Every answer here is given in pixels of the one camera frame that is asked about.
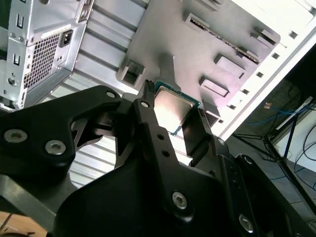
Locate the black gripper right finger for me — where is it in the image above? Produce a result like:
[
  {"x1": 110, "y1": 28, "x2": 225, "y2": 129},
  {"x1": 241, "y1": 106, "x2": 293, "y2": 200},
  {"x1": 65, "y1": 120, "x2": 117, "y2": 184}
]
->
[{"x1": 182, "y1": 108, "x2": 316, "y2": 237}]

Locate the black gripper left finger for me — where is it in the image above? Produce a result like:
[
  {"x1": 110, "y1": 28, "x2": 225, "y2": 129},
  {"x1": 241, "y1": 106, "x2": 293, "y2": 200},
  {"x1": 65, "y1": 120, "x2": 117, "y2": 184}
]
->
[{"x1": 0, "y1": 79, "x2": 196, "y2": 224}]

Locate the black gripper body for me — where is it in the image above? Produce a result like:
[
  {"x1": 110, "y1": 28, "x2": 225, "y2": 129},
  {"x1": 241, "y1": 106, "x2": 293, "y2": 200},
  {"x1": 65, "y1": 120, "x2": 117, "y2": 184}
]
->
[{"x1": 53, "y1": 148, "x2": 247, "y2": 237}]

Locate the silver CPU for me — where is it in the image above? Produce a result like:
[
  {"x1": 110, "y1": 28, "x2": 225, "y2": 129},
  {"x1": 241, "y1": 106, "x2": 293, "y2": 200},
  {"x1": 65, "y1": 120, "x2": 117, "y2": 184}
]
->
[{"x1": 152, "y1": 80, "x2": 201, "y2": 137}]

